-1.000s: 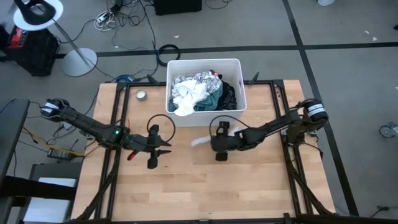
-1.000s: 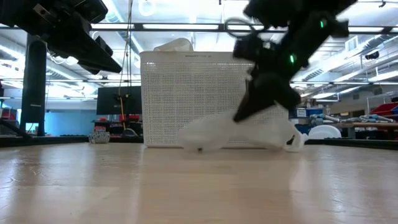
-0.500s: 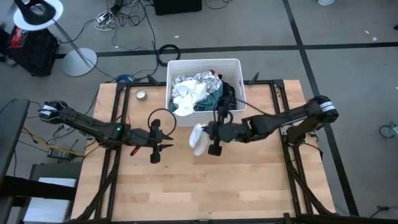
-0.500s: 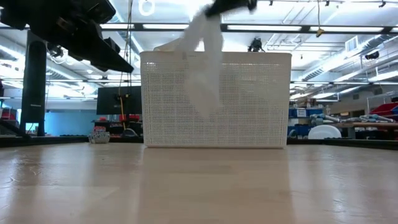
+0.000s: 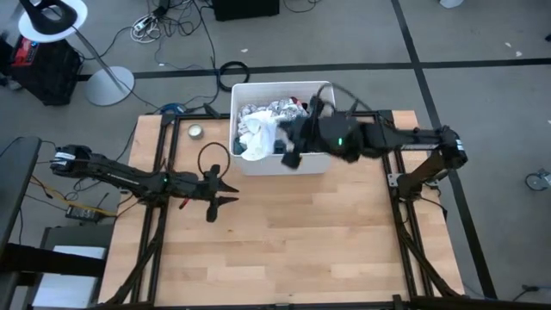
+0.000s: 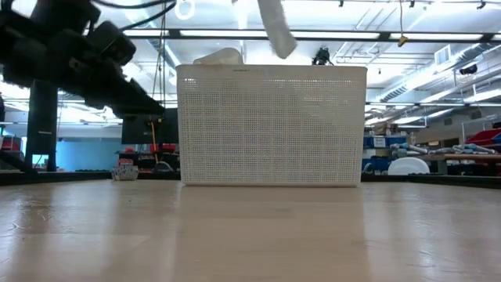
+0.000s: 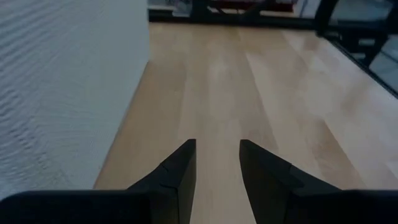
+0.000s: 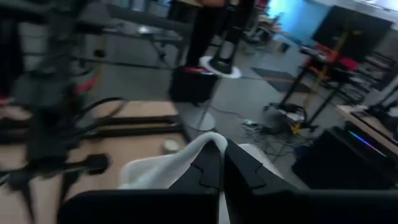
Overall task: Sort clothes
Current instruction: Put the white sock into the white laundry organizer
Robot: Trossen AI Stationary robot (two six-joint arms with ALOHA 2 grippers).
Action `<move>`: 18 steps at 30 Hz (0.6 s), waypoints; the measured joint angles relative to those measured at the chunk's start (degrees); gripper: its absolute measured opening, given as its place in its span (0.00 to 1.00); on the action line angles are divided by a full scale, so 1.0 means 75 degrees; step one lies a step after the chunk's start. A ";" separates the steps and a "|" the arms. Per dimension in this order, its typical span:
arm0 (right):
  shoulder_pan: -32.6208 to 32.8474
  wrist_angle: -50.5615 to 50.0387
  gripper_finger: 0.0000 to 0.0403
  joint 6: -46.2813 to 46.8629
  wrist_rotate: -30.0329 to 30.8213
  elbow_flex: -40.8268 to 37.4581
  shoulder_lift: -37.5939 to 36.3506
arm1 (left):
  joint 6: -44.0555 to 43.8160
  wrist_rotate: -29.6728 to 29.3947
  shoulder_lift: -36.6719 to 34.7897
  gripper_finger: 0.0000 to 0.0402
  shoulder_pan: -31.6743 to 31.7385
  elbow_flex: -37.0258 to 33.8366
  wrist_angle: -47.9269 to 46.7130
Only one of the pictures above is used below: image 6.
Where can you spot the blue storage bins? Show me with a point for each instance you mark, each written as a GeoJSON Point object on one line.
{"type": "Point", "coordinates": [395, 141]}

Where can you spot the white round disc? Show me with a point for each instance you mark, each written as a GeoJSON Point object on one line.
{"type": "Point", "coordinates": [407, 167]}

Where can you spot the red bin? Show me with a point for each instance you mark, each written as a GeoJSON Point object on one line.
{"type": "Point", "coordinates": [485, 138]}

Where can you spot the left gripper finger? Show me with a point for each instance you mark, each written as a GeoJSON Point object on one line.
{"type": "Point", "coordinates": [129, 102]}

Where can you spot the black and white garment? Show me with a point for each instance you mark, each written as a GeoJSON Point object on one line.
{"type": "Point", "coordinates": [280, 35]}

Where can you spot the dark shelf with red items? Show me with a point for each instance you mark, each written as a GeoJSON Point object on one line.
{"type": "Point", "coordinates": [137, 158]}

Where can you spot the black monitor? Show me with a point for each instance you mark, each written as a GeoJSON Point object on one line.
{"type": "Point", "coordinates": [137, 131]}

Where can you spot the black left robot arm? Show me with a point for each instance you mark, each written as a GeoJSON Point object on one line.
{"type": "Point", "coordinates": [62, 9]}

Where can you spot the black upright post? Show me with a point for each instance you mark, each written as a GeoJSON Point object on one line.
{"type": "Point", "coordinates": [39, 117]}

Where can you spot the black aluminium table frame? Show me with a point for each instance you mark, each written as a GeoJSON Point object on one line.
{"type": "Point", "coordinates": [78, 177]}

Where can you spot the wooden workbench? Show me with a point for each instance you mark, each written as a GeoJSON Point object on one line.
{"type": "Point", "coordinates": [469, 157]}

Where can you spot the yellow hanging connector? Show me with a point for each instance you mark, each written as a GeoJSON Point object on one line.
{"type": "Point", "coordinates": [402, 40]}

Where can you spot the black hanging device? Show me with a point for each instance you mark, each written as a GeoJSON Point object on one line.
{"type": "Point", "coordinates": [322, 56]}

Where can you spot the white perforated plastic basket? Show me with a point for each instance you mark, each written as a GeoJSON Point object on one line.
{"type": "Point", "coordinates": [270, 129]}

